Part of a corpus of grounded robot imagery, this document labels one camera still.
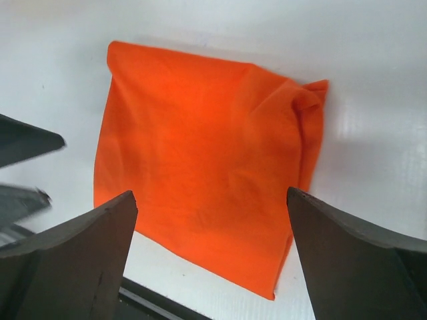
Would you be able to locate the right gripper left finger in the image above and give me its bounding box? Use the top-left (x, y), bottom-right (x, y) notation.
top-left (1, 191), bottom-right (137, 319)

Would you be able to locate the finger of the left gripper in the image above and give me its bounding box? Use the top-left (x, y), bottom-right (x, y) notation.
top-left (1, 184), bottom-right (51, 229)
top-left (1, 115), bottom-right (65, 167)

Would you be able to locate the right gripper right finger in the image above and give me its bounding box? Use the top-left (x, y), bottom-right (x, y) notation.
top-left (287, 187), bottom-right (426, 319)

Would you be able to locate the orange t shirt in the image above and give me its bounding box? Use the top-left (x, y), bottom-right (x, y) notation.
top-left (93, 41), bottom-right (329, 300)

